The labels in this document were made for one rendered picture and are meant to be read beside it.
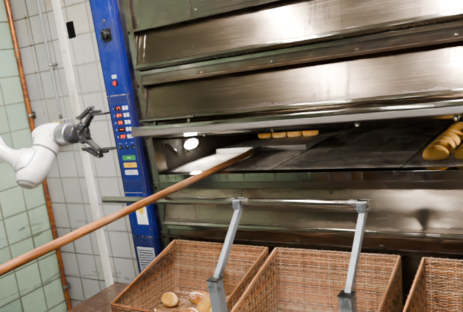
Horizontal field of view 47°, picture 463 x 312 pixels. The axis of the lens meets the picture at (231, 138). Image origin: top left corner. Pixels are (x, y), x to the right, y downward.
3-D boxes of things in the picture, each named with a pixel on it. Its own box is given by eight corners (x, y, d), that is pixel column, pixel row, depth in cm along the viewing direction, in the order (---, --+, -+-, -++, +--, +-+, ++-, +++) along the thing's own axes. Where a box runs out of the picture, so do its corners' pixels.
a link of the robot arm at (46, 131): (76, 131, 224) (63, 158, 217) (52, 133, 232) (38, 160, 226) (58, 116, 217) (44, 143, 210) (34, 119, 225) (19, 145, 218)
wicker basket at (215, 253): (182, 289, 274) (173, 237, 270) (279, 304, 242) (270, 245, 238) (113, 337, 235) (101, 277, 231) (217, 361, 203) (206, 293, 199)
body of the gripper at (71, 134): (77, 122, 217) (93, 120, 212) (80, 142, 218) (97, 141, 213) (63, 125, 211) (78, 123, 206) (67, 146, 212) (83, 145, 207)
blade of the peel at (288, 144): (306, 149, 276) (305, 144, 276) (216, 153, 305) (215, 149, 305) (331, 136, 306) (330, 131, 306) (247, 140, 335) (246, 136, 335)
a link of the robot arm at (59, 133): (73, 143, 222) (83, 142, 219) (56, 148, 214) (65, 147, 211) (69, 122, 221) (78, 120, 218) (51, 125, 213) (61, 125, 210)
